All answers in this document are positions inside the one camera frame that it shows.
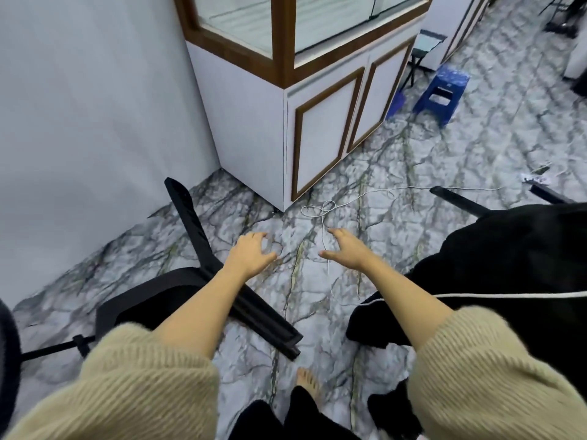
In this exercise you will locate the person's right hand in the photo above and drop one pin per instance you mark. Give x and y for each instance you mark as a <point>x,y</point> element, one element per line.
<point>352,251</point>

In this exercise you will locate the person's left hand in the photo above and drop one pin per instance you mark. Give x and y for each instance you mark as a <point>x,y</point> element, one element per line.
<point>247,260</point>

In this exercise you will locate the person's right thumb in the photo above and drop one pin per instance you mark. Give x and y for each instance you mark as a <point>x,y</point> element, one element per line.
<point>329,255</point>

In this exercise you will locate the person's left thumb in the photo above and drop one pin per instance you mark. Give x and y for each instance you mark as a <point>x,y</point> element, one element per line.
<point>269,258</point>

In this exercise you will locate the person's right forearm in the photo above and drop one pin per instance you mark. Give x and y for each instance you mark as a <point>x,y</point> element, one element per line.
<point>403,302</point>

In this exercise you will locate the person's left forearm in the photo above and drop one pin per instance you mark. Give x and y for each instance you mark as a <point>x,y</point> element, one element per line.
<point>206,311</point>

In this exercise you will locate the black office chair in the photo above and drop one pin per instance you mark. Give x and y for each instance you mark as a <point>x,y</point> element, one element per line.
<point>192,284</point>

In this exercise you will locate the person's bare foot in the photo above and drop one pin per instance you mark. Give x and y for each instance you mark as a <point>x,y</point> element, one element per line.
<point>308,384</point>

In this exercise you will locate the black chair base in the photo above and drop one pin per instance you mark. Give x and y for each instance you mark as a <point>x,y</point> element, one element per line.
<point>458,200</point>

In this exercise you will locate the black trousers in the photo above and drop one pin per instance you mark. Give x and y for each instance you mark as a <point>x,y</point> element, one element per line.
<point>302,419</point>

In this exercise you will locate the blue plastic object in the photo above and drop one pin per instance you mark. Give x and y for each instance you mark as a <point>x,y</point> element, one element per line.
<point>395,105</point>

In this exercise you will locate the white brown-trimmed glass display cabinet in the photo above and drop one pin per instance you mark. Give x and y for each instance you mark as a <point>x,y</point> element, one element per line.
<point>316,86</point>

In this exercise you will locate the black fuzzy garment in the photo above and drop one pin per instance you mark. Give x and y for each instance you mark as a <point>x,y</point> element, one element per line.
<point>394,412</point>

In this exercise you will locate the black jacket with white piping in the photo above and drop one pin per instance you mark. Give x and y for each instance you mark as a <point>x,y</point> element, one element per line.
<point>504,265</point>

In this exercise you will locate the beige knit left sleeve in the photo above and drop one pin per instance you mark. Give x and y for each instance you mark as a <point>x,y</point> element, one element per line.
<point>128,384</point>

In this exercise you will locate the beige knit sleeve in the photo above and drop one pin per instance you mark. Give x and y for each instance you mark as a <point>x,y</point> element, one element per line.
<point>128,384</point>
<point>495,375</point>

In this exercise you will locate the blue plastic stool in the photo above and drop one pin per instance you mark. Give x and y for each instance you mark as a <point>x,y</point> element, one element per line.
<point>442,93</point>

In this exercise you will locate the beige knit right sleeve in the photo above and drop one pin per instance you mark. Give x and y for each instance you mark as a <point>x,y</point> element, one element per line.
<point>495,375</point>

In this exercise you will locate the white power strip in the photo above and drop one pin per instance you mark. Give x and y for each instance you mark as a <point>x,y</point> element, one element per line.
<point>535,179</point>

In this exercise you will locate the small black folding stool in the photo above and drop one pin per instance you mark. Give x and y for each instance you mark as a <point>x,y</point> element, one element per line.
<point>429,43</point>

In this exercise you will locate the white cabinet with brown trim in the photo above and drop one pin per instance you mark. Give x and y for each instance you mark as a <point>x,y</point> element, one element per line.
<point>451,27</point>

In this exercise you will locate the black tripod stand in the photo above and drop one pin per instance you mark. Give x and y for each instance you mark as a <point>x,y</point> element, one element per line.
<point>562,20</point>

